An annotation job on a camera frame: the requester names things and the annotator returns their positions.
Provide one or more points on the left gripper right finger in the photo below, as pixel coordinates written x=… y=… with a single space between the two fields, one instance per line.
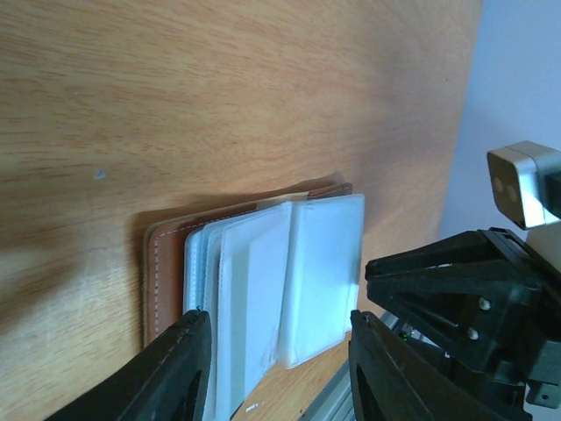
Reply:
x=391 y=381

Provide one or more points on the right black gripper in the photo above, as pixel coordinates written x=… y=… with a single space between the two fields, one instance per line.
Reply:
x=482 y=296

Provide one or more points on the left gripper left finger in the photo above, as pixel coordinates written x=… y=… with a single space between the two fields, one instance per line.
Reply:
x=168 y=380

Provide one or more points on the brown leather card holder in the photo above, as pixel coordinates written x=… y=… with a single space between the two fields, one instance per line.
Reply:
x=279 y=278

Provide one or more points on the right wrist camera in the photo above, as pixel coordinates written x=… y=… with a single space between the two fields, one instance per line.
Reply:
x=525 y=180

